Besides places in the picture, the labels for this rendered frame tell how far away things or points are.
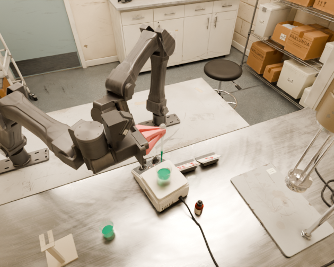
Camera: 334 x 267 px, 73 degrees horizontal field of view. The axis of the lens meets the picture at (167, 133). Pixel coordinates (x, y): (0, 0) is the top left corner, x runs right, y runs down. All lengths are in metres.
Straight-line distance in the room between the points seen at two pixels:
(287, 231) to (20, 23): 3.33
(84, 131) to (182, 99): 0.84
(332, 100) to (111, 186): 0.72
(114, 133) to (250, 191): 0.58
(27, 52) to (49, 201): 2.85
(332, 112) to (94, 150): 0.50
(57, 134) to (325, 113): 0.60
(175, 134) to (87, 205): 0.48
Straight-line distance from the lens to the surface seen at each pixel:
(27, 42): 3.54
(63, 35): 3.49
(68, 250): 0.81
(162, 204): 0.76
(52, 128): 0.59
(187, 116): 1.13
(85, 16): 3.45
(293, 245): 0.85
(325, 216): 0.78
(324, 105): 0.60
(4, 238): 0.93
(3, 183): 1.07
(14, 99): 0.67
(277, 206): 0.89
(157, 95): 0.94
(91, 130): 0.47
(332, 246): 0.92
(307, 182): 0.78
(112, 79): 0.73
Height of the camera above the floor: 1.63
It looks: 44 degrees down
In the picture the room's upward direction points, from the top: straight up
